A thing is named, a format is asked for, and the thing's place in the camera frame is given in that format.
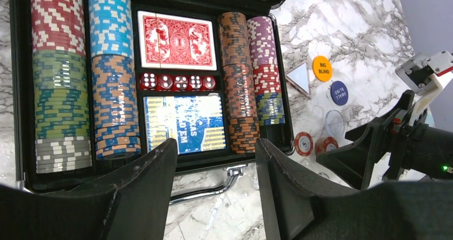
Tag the blue playing card deck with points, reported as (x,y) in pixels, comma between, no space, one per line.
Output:
(195,122)

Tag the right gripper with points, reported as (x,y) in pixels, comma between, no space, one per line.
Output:
(412,146)

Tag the blue dealer button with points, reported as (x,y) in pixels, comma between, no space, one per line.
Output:
(339,93)

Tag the red playing card deck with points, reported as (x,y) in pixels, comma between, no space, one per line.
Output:
(174,42)

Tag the red green chip stack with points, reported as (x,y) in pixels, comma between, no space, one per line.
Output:
(60,80)

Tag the purple green chip stack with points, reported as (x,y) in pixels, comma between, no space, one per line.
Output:
(267,85)

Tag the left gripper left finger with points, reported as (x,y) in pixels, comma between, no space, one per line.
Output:
(130,202)

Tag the orange black chip stack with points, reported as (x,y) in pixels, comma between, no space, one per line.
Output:
(241,108)

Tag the red dice in case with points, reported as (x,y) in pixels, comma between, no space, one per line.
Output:
(177,83)

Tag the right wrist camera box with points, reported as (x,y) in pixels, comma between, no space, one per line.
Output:
(427,76)

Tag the blue orange chip stack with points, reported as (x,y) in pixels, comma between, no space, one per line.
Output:
(115,108)

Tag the clear dealer button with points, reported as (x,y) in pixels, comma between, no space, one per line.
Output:
(334,124)

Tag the black poker case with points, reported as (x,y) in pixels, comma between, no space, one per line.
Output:
(280,135)

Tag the orange dealer button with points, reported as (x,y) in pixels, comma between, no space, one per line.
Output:
(322,68)

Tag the red poker chip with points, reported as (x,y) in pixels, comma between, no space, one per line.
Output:
(325,144)
(303,144)

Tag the clear plastic triangle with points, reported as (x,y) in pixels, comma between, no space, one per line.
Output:
(298,78)

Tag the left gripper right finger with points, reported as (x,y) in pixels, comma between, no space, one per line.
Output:
(297,203)

